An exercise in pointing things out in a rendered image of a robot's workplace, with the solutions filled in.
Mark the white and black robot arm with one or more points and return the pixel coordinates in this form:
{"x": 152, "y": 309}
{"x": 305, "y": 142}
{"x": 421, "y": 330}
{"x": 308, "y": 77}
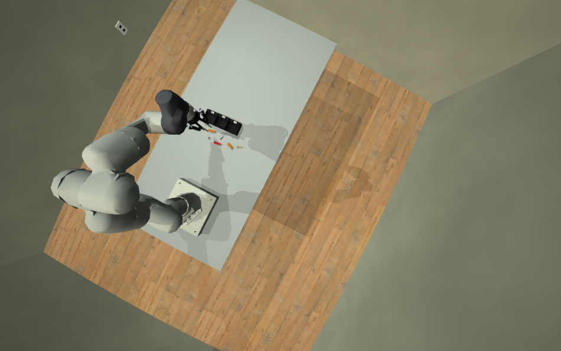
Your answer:
{"x": 112, "y": 191}

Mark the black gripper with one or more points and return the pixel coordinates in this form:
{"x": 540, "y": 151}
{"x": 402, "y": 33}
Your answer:
{"x": 195, "y": 120}

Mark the black open-top bin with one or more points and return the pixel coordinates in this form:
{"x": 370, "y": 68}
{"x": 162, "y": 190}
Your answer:
{"x": 223, "y": 122}

